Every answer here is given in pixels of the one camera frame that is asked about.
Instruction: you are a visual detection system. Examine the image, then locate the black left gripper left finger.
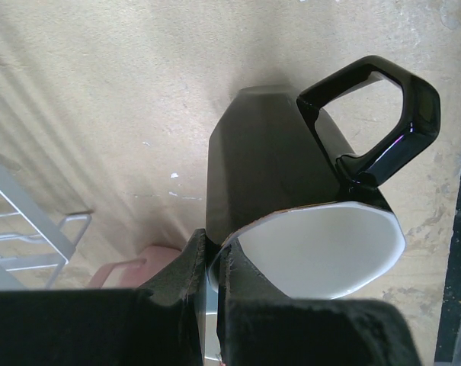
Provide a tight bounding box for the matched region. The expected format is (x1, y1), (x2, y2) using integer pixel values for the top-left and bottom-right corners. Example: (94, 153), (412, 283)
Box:
(0, 229), (206, 365)

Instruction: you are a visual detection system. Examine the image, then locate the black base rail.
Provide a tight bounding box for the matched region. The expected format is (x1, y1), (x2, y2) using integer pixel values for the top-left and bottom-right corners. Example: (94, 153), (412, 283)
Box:
(434, 83), (461, 363)

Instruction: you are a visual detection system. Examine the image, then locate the light pink mug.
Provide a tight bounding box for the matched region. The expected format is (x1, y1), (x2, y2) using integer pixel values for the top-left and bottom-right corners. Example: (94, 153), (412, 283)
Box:
(87, 245), (181, 288)

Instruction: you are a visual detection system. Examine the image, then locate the black mug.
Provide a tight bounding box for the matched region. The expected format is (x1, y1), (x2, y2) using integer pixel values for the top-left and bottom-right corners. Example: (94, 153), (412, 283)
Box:
(206, 56), (440, 299)

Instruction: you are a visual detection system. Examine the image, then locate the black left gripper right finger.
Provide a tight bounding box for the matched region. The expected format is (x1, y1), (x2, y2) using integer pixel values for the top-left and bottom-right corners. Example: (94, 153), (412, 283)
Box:
(216, 244), (421, 365)

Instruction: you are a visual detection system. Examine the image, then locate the white wire dish rack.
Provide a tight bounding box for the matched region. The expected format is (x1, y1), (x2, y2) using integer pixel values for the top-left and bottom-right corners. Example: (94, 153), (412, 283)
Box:
(0, 163), (91, 291)

